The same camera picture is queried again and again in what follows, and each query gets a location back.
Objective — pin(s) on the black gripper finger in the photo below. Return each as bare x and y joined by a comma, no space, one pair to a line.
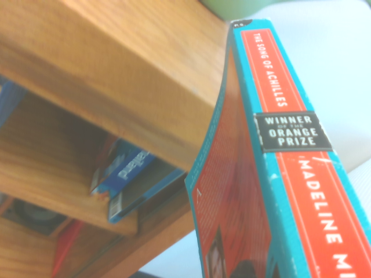
244,270

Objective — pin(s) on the teal orange paperback book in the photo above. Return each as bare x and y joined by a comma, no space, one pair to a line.
290,202

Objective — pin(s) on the blue books on lower shelf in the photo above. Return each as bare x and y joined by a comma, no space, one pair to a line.
130,173

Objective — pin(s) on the red green cover book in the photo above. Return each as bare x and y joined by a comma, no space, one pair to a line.
66,249

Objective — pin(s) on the wooden bookshelf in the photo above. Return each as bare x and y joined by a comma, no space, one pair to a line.
116,72

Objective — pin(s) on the green plastic watering can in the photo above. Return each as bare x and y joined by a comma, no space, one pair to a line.
232,8

